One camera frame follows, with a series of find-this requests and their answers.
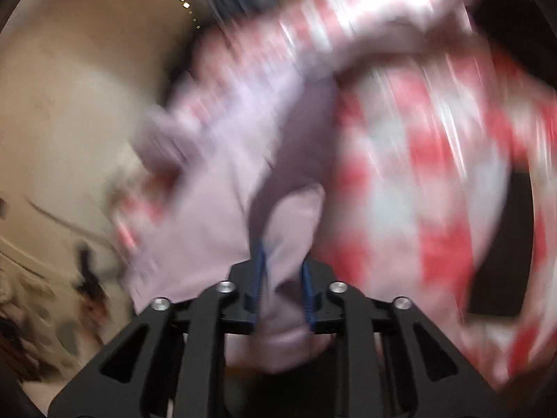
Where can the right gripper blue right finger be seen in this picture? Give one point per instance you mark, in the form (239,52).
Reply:
(392,361)

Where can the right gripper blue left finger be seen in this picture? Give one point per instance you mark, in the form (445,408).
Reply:
(169,361)

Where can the red white checkered bed cover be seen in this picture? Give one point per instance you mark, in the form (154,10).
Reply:
(443,187)

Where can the lilac and purple padded jacket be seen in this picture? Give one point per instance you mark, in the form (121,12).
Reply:
(252,142)

